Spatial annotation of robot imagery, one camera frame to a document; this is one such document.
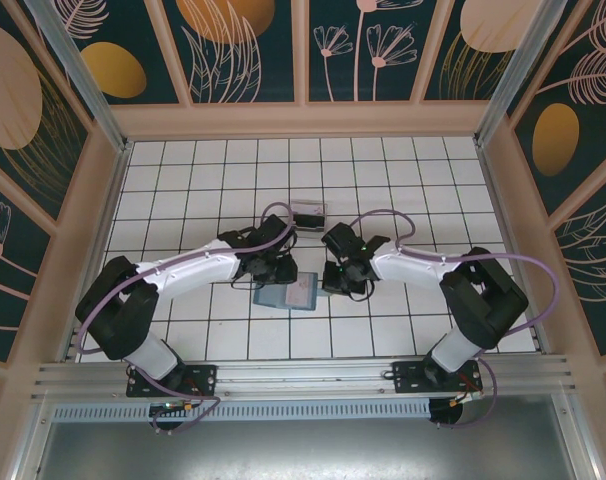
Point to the pink floral card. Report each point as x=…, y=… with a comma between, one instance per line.
x=310, y=206
x=303, y=292

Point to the teal card holder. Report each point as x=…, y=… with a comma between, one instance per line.
x=270, y=297

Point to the clear plastic box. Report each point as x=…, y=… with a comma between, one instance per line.
x=327, y=220

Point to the black VIP card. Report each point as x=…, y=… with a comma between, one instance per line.
x=310, y=221

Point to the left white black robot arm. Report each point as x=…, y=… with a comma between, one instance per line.
x=183, y=267

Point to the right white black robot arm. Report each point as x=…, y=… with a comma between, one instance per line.
x=413, y=267

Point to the grey metal sheet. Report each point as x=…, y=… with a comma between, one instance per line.
x=303, y=450

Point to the small black circuit board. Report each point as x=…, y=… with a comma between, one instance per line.
x=175, y=407

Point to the aluminium rail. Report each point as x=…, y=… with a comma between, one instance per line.
x=303, y=375

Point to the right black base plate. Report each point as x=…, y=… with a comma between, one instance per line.
x=408, y=377

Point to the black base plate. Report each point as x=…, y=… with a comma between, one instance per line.
x=203, y=377
x=408, y=377

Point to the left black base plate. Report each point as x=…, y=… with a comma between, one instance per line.
x=203, y=377

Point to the aluminium frame post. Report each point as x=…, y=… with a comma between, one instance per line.
x=518, y=65
x=77, y=65

